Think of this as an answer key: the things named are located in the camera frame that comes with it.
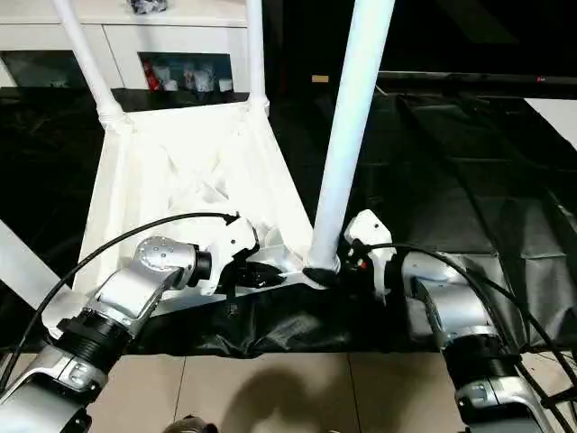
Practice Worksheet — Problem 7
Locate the white plastic table top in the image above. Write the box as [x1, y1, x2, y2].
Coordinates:
[40, 97, 340, 342]

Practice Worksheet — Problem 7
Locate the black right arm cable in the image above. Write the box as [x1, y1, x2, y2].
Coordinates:
[359, 240, 577, 400]

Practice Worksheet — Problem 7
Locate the grey robot foot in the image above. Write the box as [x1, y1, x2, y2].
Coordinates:
[166, 415, 221, 433]

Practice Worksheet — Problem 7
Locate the white flat board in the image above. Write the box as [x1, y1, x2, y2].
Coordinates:
[524, 97, 577, 149]

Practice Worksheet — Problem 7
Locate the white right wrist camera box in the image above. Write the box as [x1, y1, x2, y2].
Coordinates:
[343, 209, 397, 304]

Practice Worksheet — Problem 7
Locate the white plastic table leg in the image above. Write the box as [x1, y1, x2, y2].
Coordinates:
[244, 0, 270, 115]
[304, 0, 396, 275]
[0, 218, 69, 315]
[51, 0, 133, 133]

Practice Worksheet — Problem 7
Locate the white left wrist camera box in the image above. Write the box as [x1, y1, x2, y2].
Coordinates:
[193, 214, 261, 299]

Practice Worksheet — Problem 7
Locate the white cabinet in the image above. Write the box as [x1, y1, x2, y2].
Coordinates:
[0, 0, 250, 93]

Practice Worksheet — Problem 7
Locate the grey object on cabinet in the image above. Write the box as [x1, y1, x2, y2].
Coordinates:
[127, 0, 169, 15]

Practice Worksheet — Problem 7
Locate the black mat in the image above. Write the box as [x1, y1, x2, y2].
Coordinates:
[0, 83, 577, 358]

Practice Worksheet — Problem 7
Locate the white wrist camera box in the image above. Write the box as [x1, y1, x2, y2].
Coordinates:
[343, 209, 397, 304]
[193, 214, 261, 299]

